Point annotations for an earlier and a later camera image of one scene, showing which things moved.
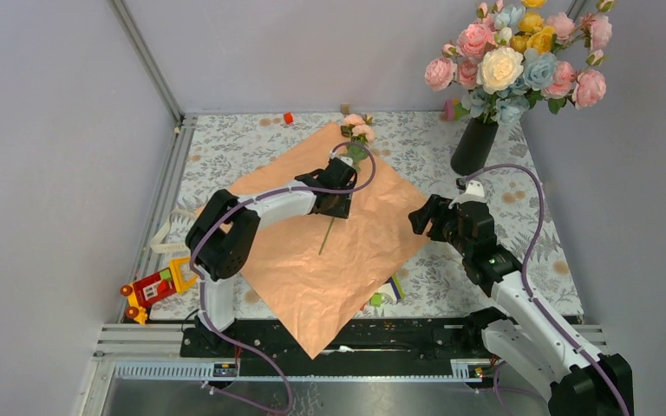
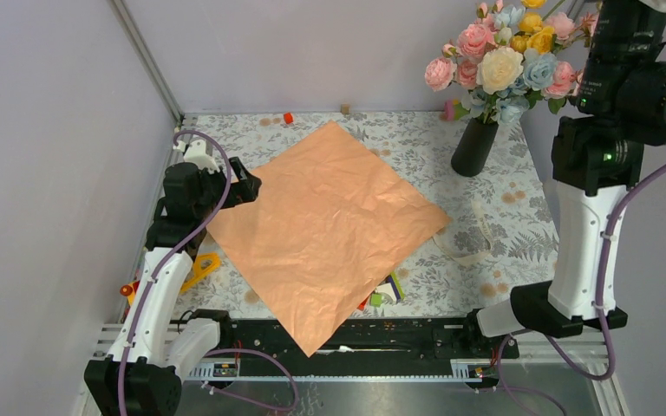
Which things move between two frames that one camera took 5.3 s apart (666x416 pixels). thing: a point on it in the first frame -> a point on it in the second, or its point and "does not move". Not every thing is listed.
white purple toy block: [390, 288] does not move
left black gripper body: [339, 207] -> [240, 191]
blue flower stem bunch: [538, 74] does not move
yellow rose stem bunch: [534, 35] does not move
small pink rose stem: [359, 131] -> [563, 27]
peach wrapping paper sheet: [316, 270] does not move
